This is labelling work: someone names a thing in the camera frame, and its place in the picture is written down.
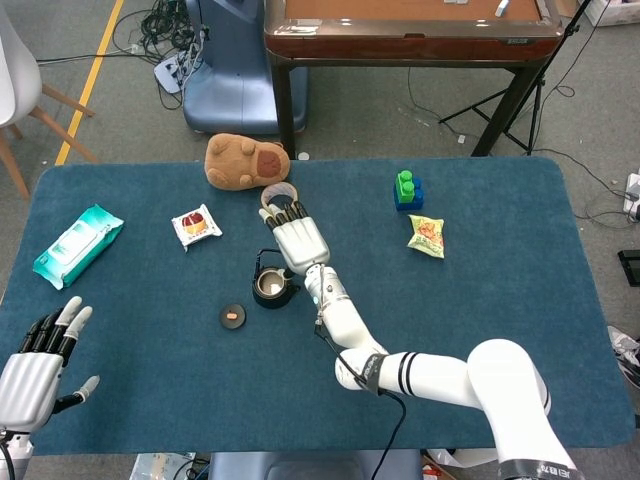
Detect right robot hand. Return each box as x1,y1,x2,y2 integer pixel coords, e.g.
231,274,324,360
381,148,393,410
258,199,332,280

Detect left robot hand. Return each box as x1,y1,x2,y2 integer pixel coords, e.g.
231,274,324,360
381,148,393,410
0,295,100,432

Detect black cast iron teapot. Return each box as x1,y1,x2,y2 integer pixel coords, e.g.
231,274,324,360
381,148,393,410
252,248,302,310

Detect black teapot lid orange knob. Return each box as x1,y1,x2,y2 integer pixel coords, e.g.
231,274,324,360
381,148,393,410
218,302,249,331

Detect yellow tape roll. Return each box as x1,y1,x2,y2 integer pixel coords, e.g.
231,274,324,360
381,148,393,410
260,182,300,210

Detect white snack packet red print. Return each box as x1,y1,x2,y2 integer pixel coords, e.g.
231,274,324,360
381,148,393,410
171,203,223,253

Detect brown capybara plush toy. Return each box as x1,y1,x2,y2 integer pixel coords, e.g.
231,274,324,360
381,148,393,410
204,132,292,191

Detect green building block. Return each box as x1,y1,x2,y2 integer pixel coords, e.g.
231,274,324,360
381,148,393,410
394,169,416,205

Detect blue building block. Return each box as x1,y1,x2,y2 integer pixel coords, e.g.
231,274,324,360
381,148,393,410
393,178,426,213

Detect yellow crumpled snack packet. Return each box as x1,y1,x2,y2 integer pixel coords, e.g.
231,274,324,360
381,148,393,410
406,213,446,260

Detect teal wet wipes pack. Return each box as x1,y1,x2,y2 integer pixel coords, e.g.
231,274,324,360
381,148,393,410
32,204,125,291

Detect printed cardboard box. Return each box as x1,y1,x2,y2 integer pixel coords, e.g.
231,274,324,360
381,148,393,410
130,452,211,480

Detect blue grey machine base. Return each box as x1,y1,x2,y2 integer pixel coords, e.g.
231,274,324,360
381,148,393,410
182,0,309,135

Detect blue table mat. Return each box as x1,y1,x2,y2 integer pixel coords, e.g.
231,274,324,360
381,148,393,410
0,156,636,456

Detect white floor power strip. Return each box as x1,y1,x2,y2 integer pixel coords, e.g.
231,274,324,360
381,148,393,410
153,54,194,95

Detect brown mahjong table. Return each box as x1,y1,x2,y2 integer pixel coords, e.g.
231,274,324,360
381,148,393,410
263,0,566,159

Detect white plastic bag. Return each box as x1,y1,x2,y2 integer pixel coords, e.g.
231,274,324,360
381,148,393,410
424,447,501,470

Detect black tripod stand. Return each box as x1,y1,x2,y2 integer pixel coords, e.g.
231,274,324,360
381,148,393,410
438,0,594,157

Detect white chair wooden legs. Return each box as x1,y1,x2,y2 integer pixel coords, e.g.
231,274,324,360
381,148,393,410
0,4,100,201

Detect black flat floor device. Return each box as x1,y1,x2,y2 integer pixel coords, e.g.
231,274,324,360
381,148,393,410
617,248,640,287

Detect white power strip with plugs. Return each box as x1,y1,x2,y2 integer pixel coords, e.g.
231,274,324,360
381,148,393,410
619,169,640,224

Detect white grey crumpled bag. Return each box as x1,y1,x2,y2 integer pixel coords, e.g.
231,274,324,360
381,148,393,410
607,324,640,386

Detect white cardboard box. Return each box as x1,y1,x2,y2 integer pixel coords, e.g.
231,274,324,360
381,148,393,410
584,0,640,27

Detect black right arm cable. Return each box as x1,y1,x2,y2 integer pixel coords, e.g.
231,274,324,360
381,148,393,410
313,319,407,480

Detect black floor cable bundle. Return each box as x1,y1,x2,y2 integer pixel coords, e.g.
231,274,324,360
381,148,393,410
112,0,201,66

